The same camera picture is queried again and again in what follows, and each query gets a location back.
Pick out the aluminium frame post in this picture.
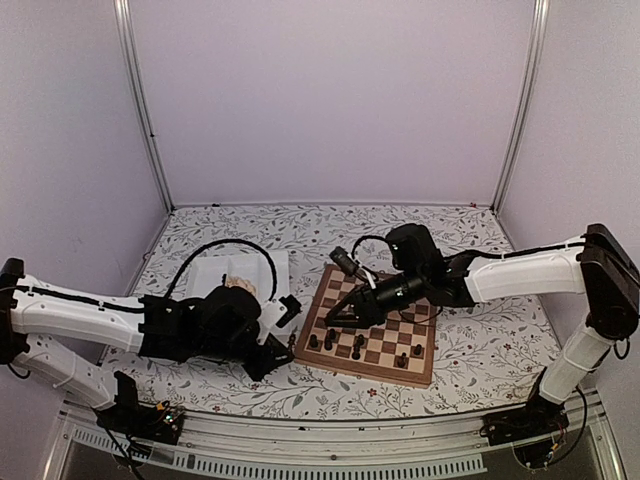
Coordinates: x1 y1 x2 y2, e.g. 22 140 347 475
113 0 175 214
491 0 550 216

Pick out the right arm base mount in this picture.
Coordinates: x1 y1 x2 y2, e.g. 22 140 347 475
479 386 569 469

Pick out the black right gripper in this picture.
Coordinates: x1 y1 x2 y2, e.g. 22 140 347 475
323 268 426 330

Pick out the left aluminium frame post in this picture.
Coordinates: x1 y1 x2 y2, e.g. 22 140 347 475
113 0 175 214

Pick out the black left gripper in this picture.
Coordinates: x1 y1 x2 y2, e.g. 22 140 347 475
194 333 294 384

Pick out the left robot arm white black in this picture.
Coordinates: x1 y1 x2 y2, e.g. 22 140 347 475
1 258 301 434

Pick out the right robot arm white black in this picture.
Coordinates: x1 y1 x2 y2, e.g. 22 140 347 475
325 224 639 436

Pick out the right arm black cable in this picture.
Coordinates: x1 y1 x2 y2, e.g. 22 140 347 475
350 234 394 266

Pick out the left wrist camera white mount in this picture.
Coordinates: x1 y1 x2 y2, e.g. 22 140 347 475
257 295 302 345

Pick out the white plastic compartment tray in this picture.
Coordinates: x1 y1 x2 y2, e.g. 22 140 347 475
185 250 291 308

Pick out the floral patterned table cloth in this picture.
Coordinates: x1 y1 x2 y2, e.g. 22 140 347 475
103 205 559 420

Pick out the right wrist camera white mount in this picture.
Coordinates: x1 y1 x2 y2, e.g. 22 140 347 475
329 246 379 289

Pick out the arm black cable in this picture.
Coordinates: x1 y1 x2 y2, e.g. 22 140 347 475
167 238 279 304
350 234 394 266

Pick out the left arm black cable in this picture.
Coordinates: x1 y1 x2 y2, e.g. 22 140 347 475
167 238 279 304

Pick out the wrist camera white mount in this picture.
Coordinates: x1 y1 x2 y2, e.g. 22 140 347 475
329 246 379 289
257 295 302 345

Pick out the front aluminium rail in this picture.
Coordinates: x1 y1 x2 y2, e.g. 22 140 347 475
44 389 632 479

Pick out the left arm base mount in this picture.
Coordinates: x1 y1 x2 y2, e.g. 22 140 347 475
95 371 185 445

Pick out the wooden chess board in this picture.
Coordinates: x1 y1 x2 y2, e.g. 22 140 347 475
294 266 437 388

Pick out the pile of light chess pieces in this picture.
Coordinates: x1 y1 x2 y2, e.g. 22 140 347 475
223 275 257 297

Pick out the right aluminium frame post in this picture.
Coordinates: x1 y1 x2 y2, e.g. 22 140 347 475
491 0 550 216

